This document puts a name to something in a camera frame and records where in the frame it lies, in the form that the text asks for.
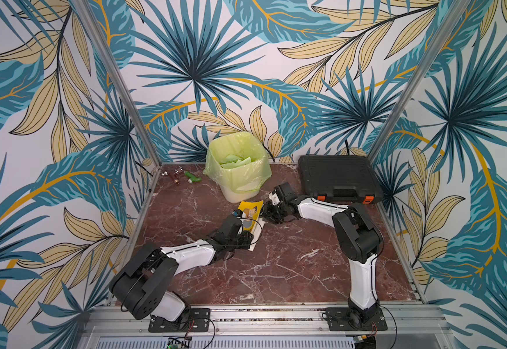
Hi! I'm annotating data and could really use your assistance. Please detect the right aluminium frame post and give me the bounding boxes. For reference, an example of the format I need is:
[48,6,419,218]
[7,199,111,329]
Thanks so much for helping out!
[367,0,470,164]

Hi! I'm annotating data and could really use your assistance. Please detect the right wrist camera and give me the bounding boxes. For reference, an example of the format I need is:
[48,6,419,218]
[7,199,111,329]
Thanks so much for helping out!
[268,193,281,206]

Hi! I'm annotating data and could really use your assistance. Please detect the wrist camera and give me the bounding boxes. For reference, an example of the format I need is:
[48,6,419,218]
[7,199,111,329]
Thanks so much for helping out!
[268,193,281,206]
[233,209,243,218]

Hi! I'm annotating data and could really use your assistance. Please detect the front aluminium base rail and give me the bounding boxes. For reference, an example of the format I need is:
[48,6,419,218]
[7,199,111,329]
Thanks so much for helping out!
[77,302,457,348]

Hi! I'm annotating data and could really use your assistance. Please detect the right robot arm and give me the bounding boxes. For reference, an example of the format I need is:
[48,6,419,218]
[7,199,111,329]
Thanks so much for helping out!
[261,183,384,314]

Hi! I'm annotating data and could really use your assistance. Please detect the white plastic trash bin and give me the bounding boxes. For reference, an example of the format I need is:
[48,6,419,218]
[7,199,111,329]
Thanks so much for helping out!
[207,132,269,205]

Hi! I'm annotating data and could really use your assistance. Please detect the left aluminium frame post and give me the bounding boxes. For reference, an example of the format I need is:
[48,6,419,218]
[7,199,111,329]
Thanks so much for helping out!
[73,0,162,171]

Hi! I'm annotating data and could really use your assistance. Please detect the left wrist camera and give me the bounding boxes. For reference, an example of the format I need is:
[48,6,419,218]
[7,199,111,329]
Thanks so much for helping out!
[233,209,243,218]

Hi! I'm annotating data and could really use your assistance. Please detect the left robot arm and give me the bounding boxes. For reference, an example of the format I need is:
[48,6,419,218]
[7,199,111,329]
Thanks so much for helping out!
[109,211,255,323]

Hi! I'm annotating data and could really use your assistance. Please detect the yellow cartoon cover book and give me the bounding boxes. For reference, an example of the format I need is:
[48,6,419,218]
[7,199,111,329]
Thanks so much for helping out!
[238,201,265,252]

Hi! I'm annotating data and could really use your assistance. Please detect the green plastic bin liner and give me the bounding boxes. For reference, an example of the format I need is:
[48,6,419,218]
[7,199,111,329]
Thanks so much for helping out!
[203,131,273,195]

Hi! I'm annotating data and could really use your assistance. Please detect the aluminium frame post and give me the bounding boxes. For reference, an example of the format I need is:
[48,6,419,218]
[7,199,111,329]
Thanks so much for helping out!
[367,0,470,164]
[73,0,162,171]

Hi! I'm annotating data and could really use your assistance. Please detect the black tool case orange latches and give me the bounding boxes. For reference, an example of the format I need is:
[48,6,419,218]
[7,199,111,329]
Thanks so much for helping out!
[298,155,384,204]

